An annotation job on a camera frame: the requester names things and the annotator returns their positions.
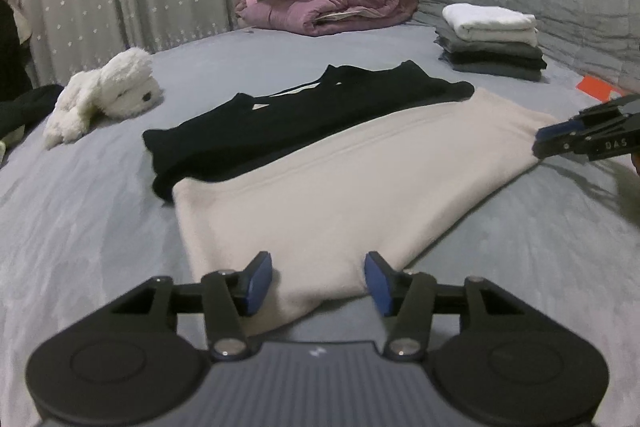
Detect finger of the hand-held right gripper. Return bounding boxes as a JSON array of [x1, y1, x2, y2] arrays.
[[537, 117, 596, 142], [532, 134, 598, 159]]

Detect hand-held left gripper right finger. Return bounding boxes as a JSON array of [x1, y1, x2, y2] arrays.
[[364, 251, 531, 360]]

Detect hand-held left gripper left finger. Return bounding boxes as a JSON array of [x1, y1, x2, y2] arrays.
[[107, 251, 275, 360]]

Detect black and cream sweater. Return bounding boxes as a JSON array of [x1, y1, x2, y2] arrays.
[[142, 62, 561, 338]]

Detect orange flat item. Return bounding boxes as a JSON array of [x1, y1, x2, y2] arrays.
[[575, 76, 631, 102]]

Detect folded dark grey garment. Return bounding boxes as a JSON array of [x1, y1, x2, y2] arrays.
[[450, 62, 543, 82]]

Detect folded black garment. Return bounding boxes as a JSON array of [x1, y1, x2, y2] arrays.
[[440, 49, 548, 70]]

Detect folded white garment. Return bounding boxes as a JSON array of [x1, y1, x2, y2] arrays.
[[442, 3, 538, 48]]

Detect white plush dog toy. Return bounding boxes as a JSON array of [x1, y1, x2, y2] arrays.
[[42, 48, 165, 150]]

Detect small white cloth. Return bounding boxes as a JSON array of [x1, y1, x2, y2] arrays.
[[0, 124, 26, 162]]

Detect hanging black garment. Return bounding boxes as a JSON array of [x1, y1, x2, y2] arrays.
[[0, 0, 33, 105]]

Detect beige hanging garment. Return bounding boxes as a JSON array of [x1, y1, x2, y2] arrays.
[[7, 0, 33, 44]]

